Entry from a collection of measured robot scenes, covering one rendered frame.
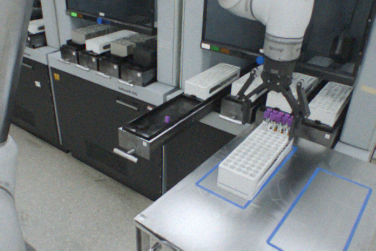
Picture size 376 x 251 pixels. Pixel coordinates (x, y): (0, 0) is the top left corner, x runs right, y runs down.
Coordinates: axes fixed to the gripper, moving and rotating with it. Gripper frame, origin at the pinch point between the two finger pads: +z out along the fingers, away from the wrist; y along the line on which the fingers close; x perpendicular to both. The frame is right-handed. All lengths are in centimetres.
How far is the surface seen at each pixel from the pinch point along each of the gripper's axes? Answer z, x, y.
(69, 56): 16, 32, -125
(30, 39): 14, 33, -159
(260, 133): 4.7, 3.1, -2.8
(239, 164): 4.8, -14.5, -0.9
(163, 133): 12.6, -4.2, -32.7
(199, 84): 6.5, 25.5, -38.0
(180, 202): 10.9, -29.0, -8.6
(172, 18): -13, 40, -63
